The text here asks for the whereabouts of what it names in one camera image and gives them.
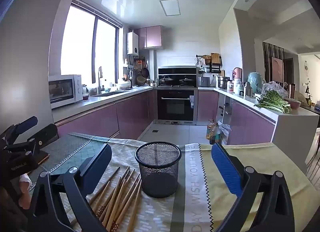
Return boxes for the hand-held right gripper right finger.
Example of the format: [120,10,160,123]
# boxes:
[211,142,295,232]

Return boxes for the pink kitchen base cabinets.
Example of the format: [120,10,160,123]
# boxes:
[51,86,158,140]
[197,87,320,170]

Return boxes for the hanging pans and utensils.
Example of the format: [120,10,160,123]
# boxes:
[133,57,150,85]

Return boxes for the white wall water heater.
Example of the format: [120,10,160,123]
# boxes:
[127,32,139,57]

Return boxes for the green leafy vegetables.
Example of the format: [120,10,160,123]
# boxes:
[254,90,292,114]

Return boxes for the yellow cooking oil bottle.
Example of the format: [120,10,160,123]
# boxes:
[206,119,218,141]

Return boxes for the black integrated stove oven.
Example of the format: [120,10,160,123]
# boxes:
[156,66,198,125]

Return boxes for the green quilted table mat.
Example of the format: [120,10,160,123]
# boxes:
[41,133,110,185]

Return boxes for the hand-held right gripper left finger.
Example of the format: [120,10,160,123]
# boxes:
[29,143,113,232]

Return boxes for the white jar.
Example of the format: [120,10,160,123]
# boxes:
[234,78,244,95]

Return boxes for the black wall storage rack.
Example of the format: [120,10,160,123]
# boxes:
[195,52,223,74]

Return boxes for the bunch of wooden chopsticks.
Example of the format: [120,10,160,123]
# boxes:
[70,166,143,232]

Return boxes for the steel kitchen faucet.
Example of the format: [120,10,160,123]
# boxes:
[98,66,104,95]

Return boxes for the beige yellow printed tablecloth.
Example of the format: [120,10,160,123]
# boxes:
[30,135,313,232]

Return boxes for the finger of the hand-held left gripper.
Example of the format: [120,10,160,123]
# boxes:
[27,123,59,158]
[0,116,39,148]

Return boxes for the steel stockpot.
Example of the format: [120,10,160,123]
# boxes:
[217,76,230,89]

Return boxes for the pink bowl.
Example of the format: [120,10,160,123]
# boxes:
[285,98,302,110]

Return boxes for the pink wall cabinet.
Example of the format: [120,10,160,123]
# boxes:
[135,25,163,49]

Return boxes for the black mesh utensil holder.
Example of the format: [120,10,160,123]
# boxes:
[135,142,182,198]

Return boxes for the framed wall art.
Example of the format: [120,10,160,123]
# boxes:
[271,57,284,83]

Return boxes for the person's left hand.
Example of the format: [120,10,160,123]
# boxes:
[18,173,34,210]

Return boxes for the white microwave oven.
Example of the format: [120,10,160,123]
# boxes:
[48,74,83,110]

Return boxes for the ceiling light panel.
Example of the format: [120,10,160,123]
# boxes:
[159,0,181,16]

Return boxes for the dining chair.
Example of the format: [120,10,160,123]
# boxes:
[305,127,320,181]

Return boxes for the clear plastic bag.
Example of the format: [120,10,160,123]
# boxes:
[261,81,289,99]

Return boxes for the kitchen window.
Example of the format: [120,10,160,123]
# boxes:
[61,2,123,84]

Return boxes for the grey refrigerator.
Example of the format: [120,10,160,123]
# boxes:
[0,0,73,133]

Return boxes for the mint green appliance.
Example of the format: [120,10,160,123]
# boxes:
[247,72,263,93]

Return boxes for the pink thermos kettle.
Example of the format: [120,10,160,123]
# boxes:
[232,67,243,81]

